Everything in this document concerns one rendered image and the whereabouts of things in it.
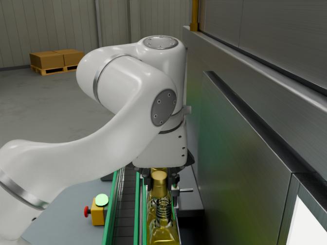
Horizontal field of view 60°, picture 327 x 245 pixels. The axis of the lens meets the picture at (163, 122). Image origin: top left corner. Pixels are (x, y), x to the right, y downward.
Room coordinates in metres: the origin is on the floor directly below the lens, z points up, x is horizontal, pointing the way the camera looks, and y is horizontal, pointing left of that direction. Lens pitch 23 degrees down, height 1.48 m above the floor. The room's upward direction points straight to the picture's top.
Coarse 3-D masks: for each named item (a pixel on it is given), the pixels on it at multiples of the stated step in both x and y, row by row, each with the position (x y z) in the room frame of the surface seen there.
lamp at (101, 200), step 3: (99, 195) 0.82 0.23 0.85; (102, 195) 0.82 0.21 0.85; (105, 195) 0.82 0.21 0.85; (96, 198) 0.81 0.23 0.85; (99, 198) 0.80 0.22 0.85; (102, 198) 0.80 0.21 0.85; (105, 198) 0.81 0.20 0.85; (96, 201) 0.80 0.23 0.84; (99, 201) 0.79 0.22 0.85; (102, 201) 0.79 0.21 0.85; (105, 201) 0.80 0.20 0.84; (108, 201) 0.81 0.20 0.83; (96, 204) 0.80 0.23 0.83; (99, 204) 0.79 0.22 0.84; (102, 204) 0.79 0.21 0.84; (105, 204) 0.80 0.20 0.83
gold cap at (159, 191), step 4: (156, 172) 0.49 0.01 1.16; (160, 172) 0.49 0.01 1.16; (164, 172) 0.49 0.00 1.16; (152, 176) 0.47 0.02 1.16; (156, 176) 0.47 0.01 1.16; (160, 176) 0.47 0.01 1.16; (164, 176) 0.47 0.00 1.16; (152, 180) 0.47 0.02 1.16; (156, 180) 0.46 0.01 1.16; (160, 180) 0.46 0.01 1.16; (164, 180) 0.47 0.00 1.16; (152, 184) 0.47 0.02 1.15; (156, 184) 0.46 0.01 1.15; (160, 184) 0.46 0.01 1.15; (164, 184) 0.47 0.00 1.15; (152, 188) 0.47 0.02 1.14; (156, 188) 0.46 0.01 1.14; (160, 188) 0.46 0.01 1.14; (164, 188) 0.47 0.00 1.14; (152, 192) 0.47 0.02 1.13; (156, 192) 0.46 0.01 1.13; (160, 192) 0.46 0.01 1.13; (164, 192) 0.47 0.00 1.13; (156, 196) 0.46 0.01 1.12; (160, 196) 0.46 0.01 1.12; (164, 196) 0.47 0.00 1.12
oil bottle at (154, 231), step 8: (152, 224) 0.42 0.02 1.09; (176, 224) 0.43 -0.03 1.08; (152, 232) 0.41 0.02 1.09; (160, 232) 0.40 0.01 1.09; (168, 232) 0.40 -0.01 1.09; (176, 232) 0.41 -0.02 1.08; (152, 240) 0.40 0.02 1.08; (160, 240) 0.40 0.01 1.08; (168, 240) 0.40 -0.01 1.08; (176, 240) 0.40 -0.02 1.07
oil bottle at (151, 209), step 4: (152, 200) 0.49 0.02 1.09; (148, 204) 0.48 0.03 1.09; (152, 204) 0.48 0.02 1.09; (148, 208) 0.47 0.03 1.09; (152, 208) 0.47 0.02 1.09; (148, 212) 0.46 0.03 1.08; (152, 212) 0.46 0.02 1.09; (172, 212) 0.47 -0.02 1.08; (148, 216) 0.46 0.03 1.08; (152, 216) 0.45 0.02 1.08; (172, 216) 0.46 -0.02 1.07; (148, 220) 0.45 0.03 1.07; (148, 224) 0.45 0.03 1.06; (148, 228) 0.45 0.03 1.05; (148, 232) 0.45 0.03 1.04; (148, 236) 0.45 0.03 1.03; (148, 240) 0.45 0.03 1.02; (148, 244) 0.45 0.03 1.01
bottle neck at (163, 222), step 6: (162, 198) 0.43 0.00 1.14; (168, 198) 0.43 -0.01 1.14; (156, 204) 0.42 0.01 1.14; (162, 204) 0.43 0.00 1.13; (168, 204) 0.42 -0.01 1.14; (156, 210) 0.42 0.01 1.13; (162, 210) 0.41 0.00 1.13; (168, 210) 0.41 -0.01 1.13; (156, 216) 0.42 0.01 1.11; (162, 216) 0.41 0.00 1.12; (168, 216) 0.41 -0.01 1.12; (156, 222) 0.42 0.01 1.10; (162, 222) 0.41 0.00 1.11; (168, 222) 0.41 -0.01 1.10
